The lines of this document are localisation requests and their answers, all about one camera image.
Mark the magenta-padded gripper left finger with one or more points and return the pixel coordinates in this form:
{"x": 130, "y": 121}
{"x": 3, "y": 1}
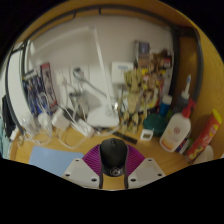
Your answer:
{"x": 78, "y": 170}

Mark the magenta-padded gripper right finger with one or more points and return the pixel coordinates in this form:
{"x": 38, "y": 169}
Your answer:
{"x": 148, "y": 170}

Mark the black computer mouse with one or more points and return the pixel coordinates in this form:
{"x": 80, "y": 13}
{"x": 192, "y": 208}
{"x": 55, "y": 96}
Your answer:
{"x": 114, "y": 156}

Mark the light blue mouse pad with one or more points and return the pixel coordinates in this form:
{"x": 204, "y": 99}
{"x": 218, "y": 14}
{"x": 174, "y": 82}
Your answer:
{"x": 50, "y": 160}

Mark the small white cube clock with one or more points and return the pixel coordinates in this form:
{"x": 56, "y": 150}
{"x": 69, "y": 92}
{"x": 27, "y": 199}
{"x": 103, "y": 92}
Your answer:
{"x": 147, "y": 134}

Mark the white power strip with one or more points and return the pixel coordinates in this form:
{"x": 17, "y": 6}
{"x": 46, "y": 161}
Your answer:
{"x": 84, "y": 127}

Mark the white red-capped lotion bottle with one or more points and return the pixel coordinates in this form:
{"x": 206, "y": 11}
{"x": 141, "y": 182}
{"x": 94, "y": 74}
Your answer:
{"x": 174, "y": 131}

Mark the round green tin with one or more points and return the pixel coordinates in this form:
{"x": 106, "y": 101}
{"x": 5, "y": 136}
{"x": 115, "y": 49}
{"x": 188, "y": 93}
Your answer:
{"x": 155, "y": 124}

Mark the white charger block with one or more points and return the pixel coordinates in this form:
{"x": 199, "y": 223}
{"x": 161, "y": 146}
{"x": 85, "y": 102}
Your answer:
{"x": 60, "y": 119}

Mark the white mug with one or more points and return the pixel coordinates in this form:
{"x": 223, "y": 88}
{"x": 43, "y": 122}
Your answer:
{"x": 205, "y": 155}

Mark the clear plastic cup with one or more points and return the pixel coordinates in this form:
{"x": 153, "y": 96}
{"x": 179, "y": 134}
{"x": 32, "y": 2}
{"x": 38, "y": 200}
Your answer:
{"x": 31, "y": 125}

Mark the yellow red snack can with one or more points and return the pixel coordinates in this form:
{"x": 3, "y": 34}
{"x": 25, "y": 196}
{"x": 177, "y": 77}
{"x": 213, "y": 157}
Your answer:
{"x": 205, "y": 136}

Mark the blue white-capped bottle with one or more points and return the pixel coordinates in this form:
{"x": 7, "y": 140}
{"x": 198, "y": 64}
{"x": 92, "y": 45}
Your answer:
{"x": 165, "y": 106}

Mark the metal cup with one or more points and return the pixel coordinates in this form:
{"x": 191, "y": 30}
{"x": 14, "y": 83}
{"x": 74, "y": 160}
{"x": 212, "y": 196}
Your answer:
{"x": 78, "y": 103}

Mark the tan robot figure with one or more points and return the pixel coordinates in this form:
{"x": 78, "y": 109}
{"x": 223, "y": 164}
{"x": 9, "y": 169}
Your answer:
{"x": 135, "y": 96}

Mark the teal bedding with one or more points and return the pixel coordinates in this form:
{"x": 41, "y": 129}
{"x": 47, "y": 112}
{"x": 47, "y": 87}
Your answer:
{"x": 3, "y": 146}

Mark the black hanging bag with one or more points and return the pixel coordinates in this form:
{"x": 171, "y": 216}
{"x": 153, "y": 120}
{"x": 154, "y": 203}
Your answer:
{"x": 8, "y": 116}

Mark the white-nozzle squeeze bottle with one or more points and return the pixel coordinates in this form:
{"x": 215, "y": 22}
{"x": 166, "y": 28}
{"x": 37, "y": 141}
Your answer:
{"x": 186, "y": 88}

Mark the robot model kit box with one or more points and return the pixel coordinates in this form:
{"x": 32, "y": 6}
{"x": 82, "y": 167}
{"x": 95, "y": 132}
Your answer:
{"x": 35, "y": 90}

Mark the colourful printed poster box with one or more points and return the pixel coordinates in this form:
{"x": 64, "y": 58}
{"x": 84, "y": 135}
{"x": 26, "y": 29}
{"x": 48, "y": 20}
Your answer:
{"x": 143, "y": 50}

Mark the white wall socket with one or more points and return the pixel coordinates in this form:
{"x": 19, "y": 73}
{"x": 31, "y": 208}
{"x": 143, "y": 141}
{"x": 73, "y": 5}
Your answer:
{"x": 83, "y": 78}
{"x": 62, "y": 75}

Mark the white wall control box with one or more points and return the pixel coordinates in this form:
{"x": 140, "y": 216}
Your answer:
{"x": 121, "y": 71}

